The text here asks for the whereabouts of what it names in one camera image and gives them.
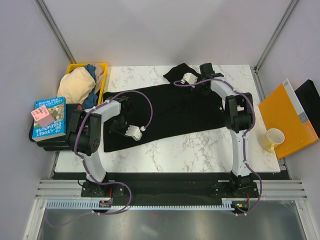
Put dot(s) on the yellow mug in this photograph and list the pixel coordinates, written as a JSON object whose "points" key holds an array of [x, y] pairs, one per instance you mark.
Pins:
{"points": [[271, 139]]}

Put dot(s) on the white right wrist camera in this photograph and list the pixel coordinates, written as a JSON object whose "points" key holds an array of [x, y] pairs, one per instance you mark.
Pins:
{"points": [[189, 78]]}

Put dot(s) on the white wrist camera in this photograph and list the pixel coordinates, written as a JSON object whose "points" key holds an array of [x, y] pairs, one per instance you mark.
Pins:
{"points": [[189, 78], [135, 132]]}

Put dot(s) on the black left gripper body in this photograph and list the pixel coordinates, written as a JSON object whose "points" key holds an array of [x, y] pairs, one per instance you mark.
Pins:
{"points": [[119, 125]]}

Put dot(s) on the blue t shirt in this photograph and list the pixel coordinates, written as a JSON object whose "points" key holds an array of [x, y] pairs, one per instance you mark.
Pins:
{"points": [[90, 97]]}

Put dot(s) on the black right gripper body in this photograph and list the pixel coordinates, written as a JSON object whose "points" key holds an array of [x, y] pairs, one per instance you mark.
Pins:
{"points": [[203, 90]]}

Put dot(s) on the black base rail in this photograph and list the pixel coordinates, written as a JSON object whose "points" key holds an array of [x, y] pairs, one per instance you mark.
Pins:
{"points": [[170, 188]]}

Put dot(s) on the yellow plastic bin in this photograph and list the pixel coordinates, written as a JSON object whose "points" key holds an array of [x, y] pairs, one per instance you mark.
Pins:
{"points": [[87, 75]]}

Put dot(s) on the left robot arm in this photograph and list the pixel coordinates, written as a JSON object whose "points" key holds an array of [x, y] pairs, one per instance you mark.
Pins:
{"points": [[84, 134]]}

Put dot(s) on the pink cube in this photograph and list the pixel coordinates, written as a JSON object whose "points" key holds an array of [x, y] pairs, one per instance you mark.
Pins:
{"points": [[42, 117]]}

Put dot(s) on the black t shirt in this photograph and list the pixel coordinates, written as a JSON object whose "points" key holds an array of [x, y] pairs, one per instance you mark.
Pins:
{"points": [[168, 111]]}

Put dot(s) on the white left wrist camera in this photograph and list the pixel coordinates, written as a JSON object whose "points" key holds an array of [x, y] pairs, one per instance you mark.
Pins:
{"points": [[135, 132]]}

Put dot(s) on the black box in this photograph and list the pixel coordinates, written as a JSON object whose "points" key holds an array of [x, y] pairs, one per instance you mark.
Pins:
{"points": [[310, 101]]}

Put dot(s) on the white slotted cable duct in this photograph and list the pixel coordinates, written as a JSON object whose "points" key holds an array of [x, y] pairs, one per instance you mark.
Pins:
{"points": [[104, 205]]}

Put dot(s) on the orange folder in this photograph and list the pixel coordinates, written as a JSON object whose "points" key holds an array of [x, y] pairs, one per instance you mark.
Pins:
{"points": [[283, 110]]}

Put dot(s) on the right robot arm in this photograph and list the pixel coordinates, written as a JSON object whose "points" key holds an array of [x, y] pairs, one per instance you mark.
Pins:
{"points": [[239, 118]]}

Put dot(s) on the blue paperback book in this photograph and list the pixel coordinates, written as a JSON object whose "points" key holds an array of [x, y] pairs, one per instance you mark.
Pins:
{"points": [[57, 107]]}

